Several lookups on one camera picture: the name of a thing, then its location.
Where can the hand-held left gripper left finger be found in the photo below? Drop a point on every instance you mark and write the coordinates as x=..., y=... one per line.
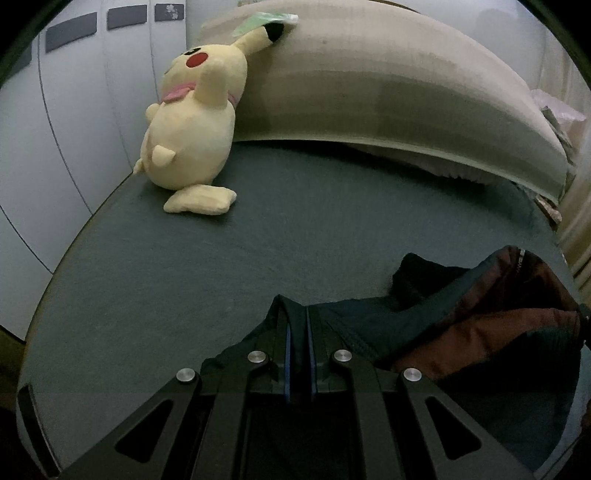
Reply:
x=287, y=369

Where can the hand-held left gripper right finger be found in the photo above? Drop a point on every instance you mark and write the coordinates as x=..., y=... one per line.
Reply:
x=310, y=364

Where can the dark jacket with brown lining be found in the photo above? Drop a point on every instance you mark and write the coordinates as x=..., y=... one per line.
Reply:
x=461, y=332

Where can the yellow plush toy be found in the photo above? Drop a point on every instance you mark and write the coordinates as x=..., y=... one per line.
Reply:
x=189, y=134

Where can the beige pillow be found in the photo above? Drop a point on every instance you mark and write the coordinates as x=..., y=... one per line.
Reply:
x=369, y=83

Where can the beige curtain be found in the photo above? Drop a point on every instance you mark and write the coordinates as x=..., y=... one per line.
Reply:
x=575, y=217

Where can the white wardrobe with dark panels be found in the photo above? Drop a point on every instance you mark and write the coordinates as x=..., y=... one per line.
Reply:
x=69, y=138

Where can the green plastic packet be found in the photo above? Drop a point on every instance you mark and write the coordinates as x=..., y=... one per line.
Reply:
x=263, y=21

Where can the pale pink plastic bag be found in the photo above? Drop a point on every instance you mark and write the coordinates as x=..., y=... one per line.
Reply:
x=556, y=113

